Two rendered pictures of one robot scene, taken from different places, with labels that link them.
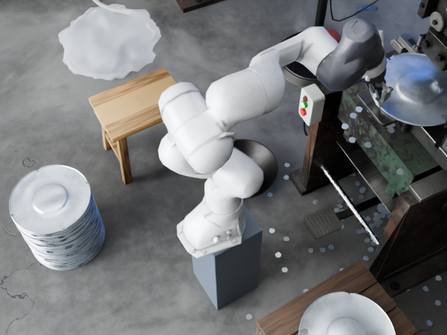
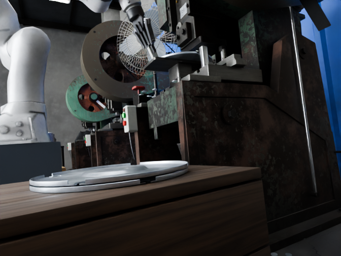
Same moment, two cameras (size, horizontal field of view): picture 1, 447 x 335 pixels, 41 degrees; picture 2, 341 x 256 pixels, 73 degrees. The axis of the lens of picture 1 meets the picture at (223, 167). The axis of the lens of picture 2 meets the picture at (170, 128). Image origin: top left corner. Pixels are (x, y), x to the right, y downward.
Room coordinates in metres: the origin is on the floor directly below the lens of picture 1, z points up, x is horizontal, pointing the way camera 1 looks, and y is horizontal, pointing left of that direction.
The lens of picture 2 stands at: (0.13, -0.45, 0.40)
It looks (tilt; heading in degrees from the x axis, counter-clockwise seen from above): 4 degrees up; 357
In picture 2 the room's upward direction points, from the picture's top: 5 degrees counter-clockwise
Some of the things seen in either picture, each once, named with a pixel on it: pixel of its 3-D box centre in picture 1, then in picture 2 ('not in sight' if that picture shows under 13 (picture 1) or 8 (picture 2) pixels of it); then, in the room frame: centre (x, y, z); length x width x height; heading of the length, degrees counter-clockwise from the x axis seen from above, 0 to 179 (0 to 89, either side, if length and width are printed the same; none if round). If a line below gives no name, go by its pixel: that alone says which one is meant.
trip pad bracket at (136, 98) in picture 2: not in sight; (141, 110); (1.45, -0.36, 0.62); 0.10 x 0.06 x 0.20; 25
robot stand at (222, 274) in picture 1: (225, 253); (31, 211); (0.96, 0.00, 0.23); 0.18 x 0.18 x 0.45; 30
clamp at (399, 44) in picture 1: (416, 45); not in sight; (1.42, -0.63, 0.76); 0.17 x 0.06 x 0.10; 25
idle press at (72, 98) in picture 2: not in sight; (108, 126); (4.56, 0.51, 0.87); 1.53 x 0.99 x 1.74; 118
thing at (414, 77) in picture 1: (418, 88); (181, 64); (1.21, -0.59, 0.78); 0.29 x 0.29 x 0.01
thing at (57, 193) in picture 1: (50, 198); not in sight; (1.16, 0.63, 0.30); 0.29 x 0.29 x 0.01
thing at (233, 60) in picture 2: not in sight; (226, 59); (1.11, -0.77, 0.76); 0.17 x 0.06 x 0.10; 25
